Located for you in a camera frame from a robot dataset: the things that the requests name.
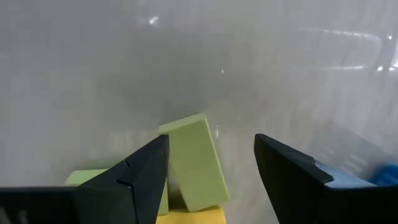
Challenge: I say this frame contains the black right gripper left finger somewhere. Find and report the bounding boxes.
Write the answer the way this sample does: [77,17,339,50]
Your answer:
[75,134,170,224]

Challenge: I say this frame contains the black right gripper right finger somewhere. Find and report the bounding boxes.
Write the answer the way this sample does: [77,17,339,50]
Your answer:
[254,133,335,224]

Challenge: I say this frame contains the green rectangular block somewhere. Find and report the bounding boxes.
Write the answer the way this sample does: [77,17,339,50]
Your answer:
[157,113,230,213]
[64,169,170,216]

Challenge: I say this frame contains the yellow rectangular block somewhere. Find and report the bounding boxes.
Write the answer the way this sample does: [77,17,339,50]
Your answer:
[155,205,227,224]

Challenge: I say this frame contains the blue perforated plastic bin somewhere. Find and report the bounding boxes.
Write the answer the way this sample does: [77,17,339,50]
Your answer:
[315,161,398,189]

